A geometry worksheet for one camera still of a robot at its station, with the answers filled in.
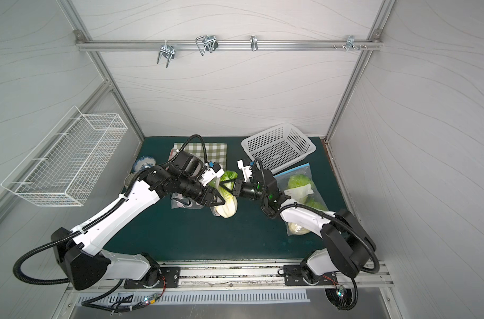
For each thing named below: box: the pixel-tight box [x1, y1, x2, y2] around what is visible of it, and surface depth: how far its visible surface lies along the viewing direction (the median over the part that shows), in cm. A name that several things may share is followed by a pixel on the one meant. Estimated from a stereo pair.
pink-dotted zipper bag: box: [170, 192, 221, 216], surface depth 63 cm
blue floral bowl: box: [132, 156, 157, 173], surface depth 107 cm
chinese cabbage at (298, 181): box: [287, 174, 314, 190], surface depth 93 cm
